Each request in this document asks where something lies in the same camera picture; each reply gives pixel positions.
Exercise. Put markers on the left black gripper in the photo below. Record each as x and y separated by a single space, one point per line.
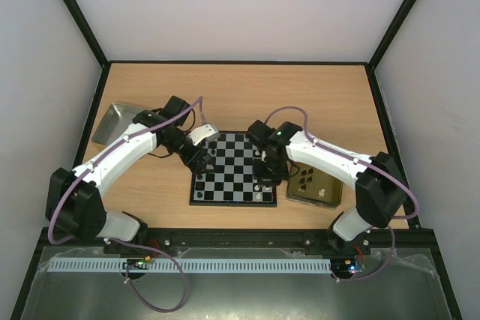
190 160

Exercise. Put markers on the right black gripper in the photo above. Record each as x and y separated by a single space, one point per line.
268 174

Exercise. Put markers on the black grey chess board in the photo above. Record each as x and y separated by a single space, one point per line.
229 180

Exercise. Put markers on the gold metal tin tray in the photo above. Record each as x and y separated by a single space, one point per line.
311 186

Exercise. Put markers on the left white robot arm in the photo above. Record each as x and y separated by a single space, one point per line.
75 206

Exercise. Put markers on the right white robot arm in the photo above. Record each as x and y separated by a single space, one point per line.
380 190

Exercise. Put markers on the silver tin lid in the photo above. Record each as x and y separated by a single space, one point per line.
114 122

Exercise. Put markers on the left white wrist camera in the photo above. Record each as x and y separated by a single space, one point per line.
206 132

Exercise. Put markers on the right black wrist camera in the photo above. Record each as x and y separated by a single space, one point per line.
258 133

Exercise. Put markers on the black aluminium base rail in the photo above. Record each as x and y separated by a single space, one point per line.
311 242

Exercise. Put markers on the white slotted cable duct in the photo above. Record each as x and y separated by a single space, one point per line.
191 266

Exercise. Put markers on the black enclosure frame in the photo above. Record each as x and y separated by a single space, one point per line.
414 236

